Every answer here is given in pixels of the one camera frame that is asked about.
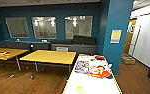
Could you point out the dark grey sofa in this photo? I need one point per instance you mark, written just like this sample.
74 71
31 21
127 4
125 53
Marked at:
41 45

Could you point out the beige paper notice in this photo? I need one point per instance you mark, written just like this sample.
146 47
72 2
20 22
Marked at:
116 36

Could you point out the brown cardboard box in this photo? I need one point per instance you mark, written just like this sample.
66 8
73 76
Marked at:
128 60

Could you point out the flat white box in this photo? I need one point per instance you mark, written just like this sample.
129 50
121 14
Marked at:
62 49

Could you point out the black sofa cushion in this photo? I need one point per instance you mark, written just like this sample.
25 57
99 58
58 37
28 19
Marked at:
84 40

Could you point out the colourful magazines on table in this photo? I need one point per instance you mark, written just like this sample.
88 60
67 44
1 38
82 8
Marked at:
81 66

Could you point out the interior glass window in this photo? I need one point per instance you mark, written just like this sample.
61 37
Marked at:
78 27
17 27
44 27

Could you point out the small yellow bowl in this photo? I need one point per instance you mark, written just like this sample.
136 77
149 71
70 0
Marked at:
79 89

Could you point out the brown wooden door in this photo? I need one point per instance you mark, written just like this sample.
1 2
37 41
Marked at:
130 36

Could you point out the colourful game pieces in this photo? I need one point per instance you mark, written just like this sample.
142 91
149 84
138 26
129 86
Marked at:
2 53

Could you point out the white board game box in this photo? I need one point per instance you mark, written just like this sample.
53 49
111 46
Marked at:
89 58

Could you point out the small red game item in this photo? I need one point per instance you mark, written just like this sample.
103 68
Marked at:
99 57

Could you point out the long wooden table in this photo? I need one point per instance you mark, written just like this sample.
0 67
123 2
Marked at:
49 56
11 53

